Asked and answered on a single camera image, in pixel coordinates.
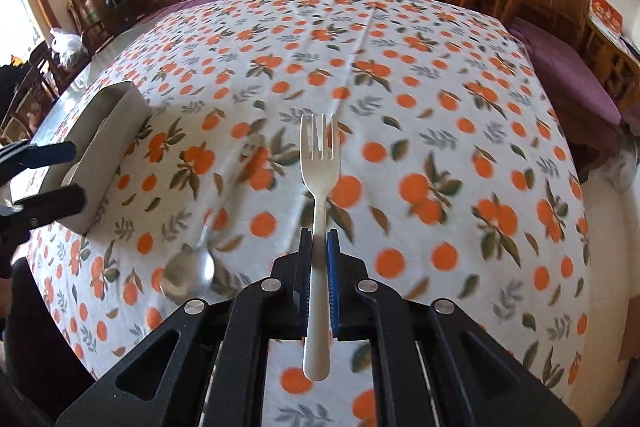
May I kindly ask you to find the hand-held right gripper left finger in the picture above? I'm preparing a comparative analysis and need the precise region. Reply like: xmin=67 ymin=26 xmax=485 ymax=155
xmin=55 ymin=229 xmax=313 ymax=427

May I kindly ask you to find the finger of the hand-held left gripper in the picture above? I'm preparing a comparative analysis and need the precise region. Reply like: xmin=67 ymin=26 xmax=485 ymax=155
xmin=0 ymin=142 xmax=77 ymax=180
xmin=0 ymin=184 xmax=87 ymax=248

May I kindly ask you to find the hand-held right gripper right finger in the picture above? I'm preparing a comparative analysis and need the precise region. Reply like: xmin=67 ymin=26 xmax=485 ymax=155
xmin=326 ymin=229 xmax=583 ymax=427

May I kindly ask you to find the grey utensil box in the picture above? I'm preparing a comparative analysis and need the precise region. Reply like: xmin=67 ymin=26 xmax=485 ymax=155
xmin=42 ymin=81 xmax=151 ymax=233

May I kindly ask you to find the cream plastic fork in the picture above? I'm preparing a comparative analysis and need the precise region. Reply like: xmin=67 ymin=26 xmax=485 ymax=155
xmin=299 ymin=112 xmax=342 ymax=382

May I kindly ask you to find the dark wooden chair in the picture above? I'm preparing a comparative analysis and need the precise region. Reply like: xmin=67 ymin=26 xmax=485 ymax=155
xmin=20 ymin=42 xmax=81 ymax=108

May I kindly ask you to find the metal spoon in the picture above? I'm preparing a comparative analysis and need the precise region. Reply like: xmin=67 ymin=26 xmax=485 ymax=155
xmin=161 ymin=142 xmax=261 ymax=300

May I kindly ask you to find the white plastic bag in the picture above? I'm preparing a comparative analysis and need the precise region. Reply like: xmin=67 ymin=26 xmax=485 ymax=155
xmin=49 ymin=27 xmax=83 ymax=58

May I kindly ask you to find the dark cloth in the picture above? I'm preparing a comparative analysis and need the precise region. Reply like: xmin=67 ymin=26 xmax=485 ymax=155
xmin=2 ymin=257 xmax=98 ymax=413

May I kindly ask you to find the orange print tablecloth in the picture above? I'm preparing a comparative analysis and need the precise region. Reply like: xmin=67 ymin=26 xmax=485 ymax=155
xmin=25 ymin=0 xmax=591 ymax=427

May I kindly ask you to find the purple bench cushion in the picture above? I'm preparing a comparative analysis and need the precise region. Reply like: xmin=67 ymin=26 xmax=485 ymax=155
xmin=507 ymin=17 xmax=623 ymax=128

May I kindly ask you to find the red wall poster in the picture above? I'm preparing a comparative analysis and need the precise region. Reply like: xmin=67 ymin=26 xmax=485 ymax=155
xmin=589 ymin=0 xmax=623 ymax=30

